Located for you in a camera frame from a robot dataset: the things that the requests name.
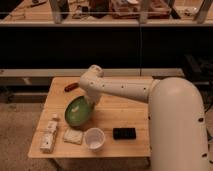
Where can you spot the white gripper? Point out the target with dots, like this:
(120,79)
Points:
(92,97)

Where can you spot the green ceramic bowl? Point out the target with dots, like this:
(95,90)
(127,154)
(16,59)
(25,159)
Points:
(78,112)

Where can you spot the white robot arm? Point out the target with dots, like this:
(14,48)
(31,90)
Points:
(177,126)

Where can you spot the brown sausage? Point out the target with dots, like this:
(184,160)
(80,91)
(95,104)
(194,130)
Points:
(71,87)

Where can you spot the white plastic cup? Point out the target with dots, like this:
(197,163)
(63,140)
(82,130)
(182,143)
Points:
(94,139)

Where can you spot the white square sponge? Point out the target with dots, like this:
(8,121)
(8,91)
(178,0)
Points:
(73,136)

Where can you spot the black rectangular phone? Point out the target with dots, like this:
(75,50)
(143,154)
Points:
(124,133)

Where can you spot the wooden table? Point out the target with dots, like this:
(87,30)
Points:
(112,112)

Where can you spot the white spray bottle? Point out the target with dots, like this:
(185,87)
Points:
(49,135)

